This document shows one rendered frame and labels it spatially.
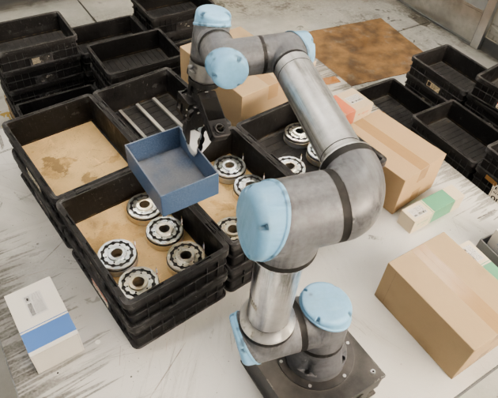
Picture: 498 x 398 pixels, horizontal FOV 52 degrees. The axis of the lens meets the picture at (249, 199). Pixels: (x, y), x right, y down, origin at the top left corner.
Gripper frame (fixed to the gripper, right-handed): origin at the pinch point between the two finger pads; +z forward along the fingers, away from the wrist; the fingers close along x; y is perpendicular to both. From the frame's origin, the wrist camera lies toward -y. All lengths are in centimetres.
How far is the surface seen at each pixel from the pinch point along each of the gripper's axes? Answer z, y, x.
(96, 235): 32.3, 10.7, 22.1
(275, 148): 23, 20, -42
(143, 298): 22.2, -20.4, 21.2
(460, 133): 50, 31, -170
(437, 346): 30, -58, -45
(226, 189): 26.4, 10.2, -18.3
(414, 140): 14, 0, -84
